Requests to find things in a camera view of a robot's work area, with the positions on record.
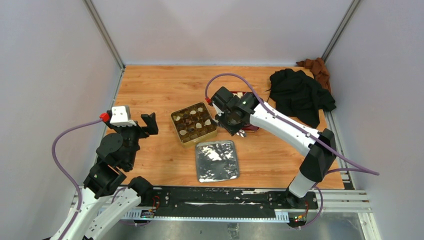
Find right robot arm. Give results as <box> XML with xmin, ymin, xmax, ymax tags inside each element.
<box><xmin>209</xmin><ymin>89</ymin><xmax>336</xmax><ymax>209</ymax></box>

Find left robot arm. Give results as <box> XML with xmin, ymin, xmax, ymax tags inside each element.
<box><xmin>51</xmin><ymin>106</ymin><xmax>159</xmax><ymax>240</ymax></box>

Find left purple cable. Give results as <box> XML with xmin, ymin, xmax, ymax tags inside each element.
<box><xmin>51</xmin><ymin>118</ymin><xmax>110</xmax><ymax>240</ymax></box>

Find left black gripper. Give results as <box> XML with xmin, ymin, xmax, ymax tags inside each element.
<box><xmin>105</xmin><ymin>111</ymin><xmax>158</xmax><ymax>168</ymax></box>

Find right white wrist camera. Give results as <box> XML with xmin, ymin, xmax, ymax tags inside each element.
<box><xmin>208</xmin><ymin>86</ymin><xmax>240</xmax><ymax>116</ymax></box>

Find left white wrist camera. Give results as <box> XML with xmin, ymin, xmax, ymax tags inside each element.
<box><xmin>99</xmin><ymin>105</ymin><xmax>136</xmax><ymax>127</ymax></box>

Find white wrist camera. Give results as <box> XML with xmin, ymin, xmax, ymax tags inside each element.
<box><xmin>99</xmin><ymin>105</ymin><xmax>136</xmax><ymax>127</ymax></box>
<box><xmin>208</xmin><ymin>86</ymin><xmax>240</xmax><ymax>116</ymax></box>

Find gold chocolate tin box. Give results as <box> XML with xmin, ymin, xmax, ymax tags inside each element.
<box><xmin>170</xmin><ymin>102</ymin><xmax>218</xmax><ymax>148</ymax></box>

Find black cloth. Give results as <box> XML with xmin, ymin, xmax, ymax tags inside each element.
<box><xmin>268</xmin><ymin>69</ymin><xmax>336</xmax><ymax>129</ymax></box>

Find brown cloth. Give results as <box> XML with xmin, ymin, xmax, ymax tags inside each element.
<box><xmin>296</xmin><ymin>57</ymin><xmax>332</xmax><ymax>93</ymax></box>

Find silver tin lid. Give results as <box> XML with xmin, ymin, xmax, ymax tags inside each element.
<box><xmin>194</xmin><ymin>140</ymin><xmax>240</xmax><ymax>183</ymax></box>

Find metal tongs black tips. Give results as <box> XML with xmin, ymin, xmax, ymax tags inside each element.
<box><xmin>237</xmin><ymin>129</ymin><xmax>247</xmax><ymax>138</ymax></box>

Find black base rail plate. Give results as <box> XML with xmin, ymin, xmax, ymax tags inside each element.
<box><xmin>138</xmin><ymin>186</ymin><xmax>319</xmax><ymax>222</ymax></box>

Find red chocolate tray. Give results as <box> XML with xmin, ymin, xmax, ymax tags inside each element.
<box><xmin>231</xmin><ymin>91</ymin><xmax>260</xmax><ymax>133</ymax></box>

